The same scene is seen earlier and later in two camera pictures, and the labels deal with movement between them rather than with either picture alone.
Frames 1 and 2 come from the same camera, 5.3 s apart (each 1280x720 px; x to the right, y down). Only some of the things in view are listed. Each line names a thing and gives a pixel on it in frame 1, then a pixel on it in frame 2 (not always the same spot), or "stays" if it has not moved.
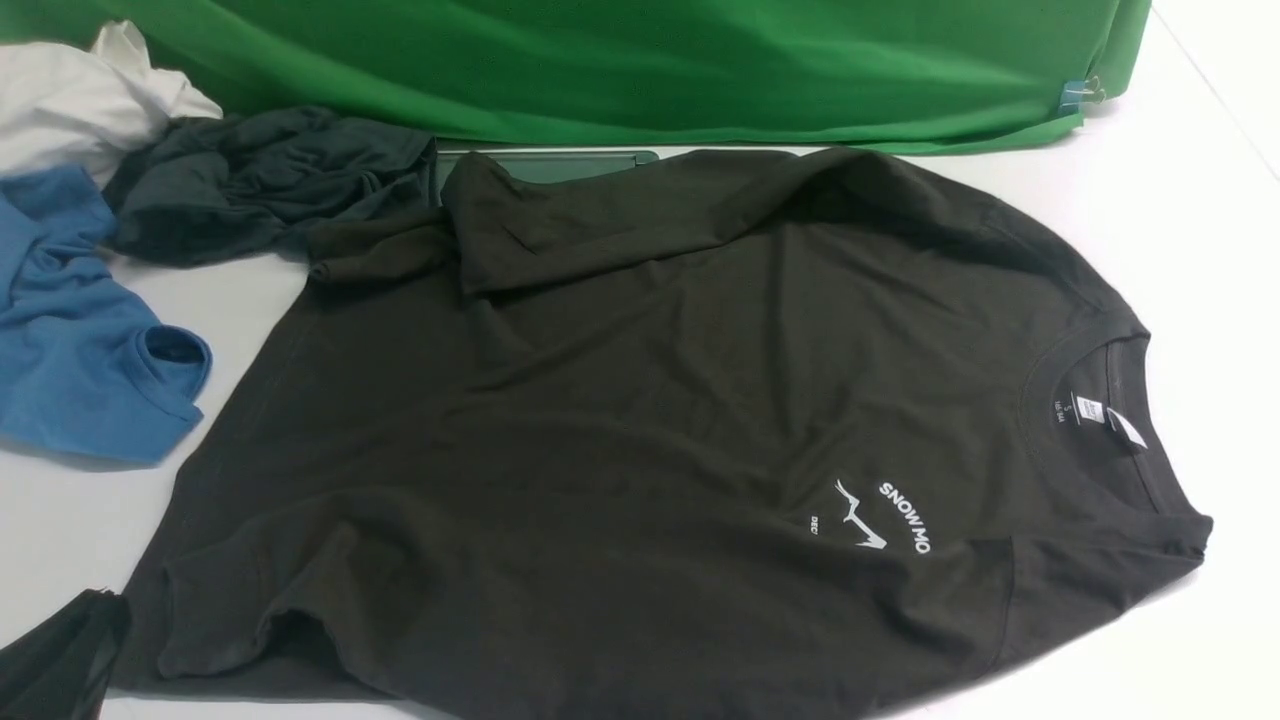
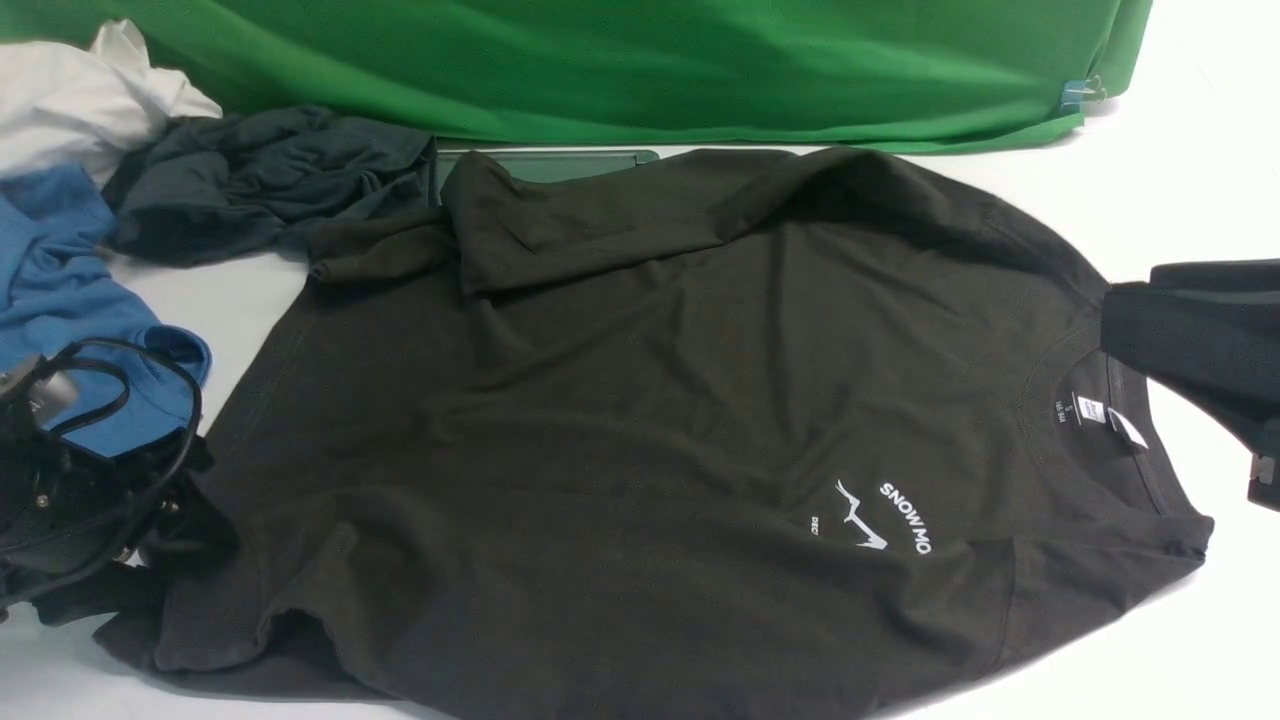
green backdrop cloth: x=1006 y=75 stays
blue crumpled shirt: x=88 y=363 stays
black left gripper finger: x=59 y=669 → x=107 y=594
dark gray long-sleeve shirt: x=773 y=435 stays
